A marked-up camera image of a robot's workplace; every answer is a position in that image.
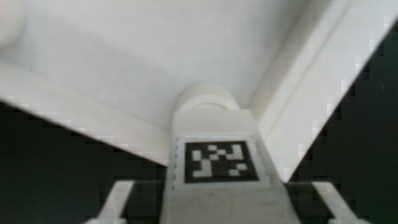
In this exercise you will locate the white table leg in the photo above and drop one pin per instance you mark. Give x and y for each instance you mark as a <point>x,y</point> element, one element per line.
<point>223,189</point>

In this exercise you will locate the white square table top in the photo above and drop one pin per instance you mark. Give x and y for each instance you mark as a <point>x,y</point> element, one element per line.
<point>102,56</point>

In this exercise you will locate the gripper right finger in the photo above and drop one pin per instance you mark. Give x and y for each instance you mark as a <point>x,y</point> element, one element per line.
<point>343,215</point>

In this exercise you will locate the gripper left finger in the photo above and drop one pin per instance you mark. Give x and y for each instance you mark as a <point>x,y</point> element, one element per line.
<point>111,213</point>

